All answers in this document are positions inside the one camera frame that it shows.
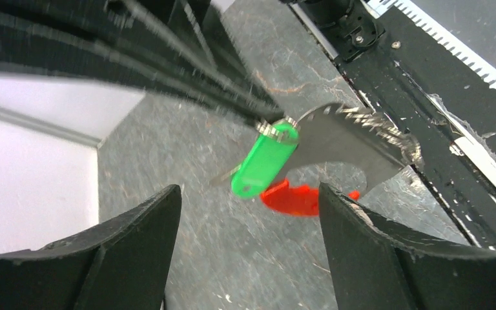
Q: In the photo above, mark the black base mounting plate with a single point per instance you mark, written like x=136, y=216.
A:
x=432, y=94

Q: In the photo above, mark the right aluminium frame rail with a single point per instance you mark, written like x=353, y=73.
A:
x=28, y=122

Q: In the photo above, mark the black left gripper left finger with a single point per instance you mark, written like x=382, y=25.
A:
x=122, y=263

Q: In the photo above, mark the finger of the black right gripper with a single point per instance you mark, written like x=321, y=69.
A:
x=189, y=39
x=83, y=43

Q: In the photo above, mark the white slotted cable duct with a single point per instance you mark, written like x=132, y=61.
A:
x=466, y=28

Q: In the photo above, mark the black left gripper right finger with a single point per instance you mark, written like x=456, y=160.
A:
x=377, y=263

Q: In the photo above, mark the green key tag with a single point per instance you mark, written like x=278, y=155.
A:
x=260, y=166

